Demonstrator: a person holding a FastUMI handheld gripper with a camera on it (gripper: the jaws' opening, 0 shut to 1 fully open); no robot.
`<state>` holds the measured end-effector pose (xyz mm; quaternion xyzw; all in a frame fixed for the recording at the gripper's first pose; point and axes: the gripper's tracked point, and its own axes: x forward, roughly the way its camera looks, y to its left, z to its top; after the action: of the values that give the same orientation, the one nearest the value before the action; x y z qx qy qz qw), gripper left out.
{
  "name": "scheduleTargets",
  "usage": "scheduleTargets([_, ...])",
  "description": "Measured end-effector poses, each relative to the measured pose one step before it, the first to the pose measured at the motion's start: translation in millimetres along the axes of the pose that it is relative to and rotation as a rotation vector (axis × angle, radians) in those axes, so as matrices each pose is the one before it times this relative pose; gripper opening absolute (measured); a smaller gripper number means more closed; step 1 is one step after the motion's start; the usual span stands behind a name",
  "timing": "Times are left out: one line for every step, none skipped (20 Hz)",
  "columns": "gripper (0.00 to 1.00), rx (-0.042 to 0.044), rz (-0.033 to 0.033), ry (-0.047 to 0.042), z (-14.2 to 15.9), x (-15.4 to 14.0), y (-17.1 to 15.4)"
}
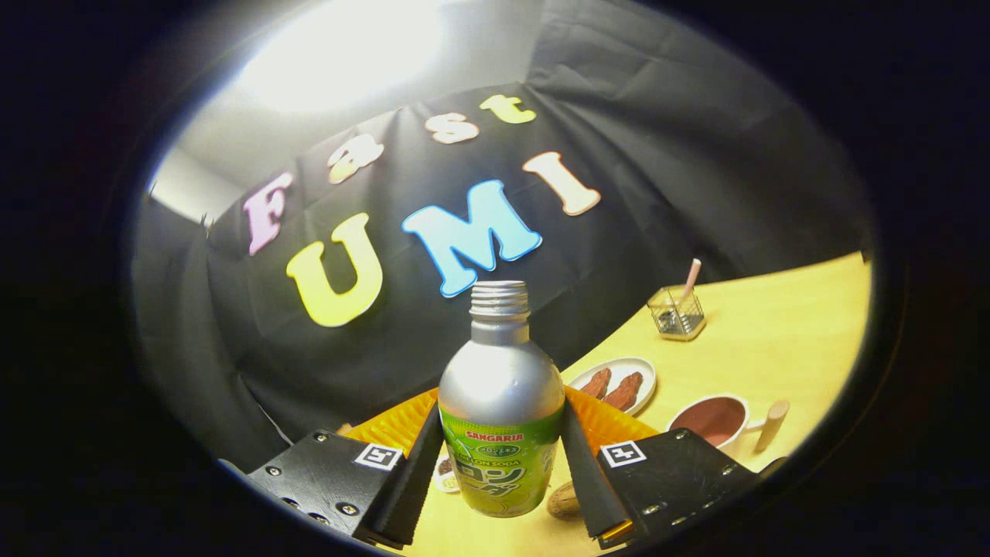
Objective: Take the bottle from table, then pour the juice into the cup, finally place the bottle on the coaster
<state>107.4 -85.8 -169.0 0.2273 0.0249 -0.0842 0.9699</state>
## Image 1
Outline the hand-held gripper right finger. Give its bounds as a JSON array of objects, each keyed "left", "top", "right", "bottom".
[{"left": 558, "top": 385, "right": 786, "bottom": 552}]

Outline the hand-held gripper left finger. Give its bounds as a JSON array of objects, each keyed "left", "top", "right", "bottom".
[{"left": 246, "top": 387, "right": 446, "bottom": 552}]

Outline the round cork coaster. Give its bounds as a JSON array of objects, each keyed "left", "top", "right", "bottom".
[{"left": 546, "top": 480, "right": 582, "bottom": 519}]

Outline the silver bottle with green label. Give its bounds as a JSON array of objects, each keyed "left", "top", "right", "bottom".
[{"left": 438, "top": 280, "right": 566, "bottom": 518}]

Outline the white cup with wooden handle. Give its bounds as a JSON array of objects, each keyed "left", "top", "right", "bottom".
[{"left": 667, "top": 393, "right": 791, "bottom": 455}]

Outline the white divided dish with beans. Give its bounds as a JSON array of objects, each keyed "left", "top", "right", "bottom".
[{"left": 433, "top": 453, "right": 461, "bottom": 494}]

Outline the white oval plate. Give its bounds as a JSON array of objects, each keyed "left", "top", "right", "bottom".
[{"left": 567, "top": 357, "right": 657, "bottom": 417}]

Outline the light wooden table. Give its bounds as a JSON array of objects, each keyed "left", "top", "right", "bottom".
[{"left": 387, "top": 251, "right": 873, "bottom": 557}]

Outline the black backdrop cloth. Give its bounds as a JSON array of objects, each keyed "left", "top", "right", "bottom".
[{"left": 131, "top": 0, "right": 875, "bottom": 473}]

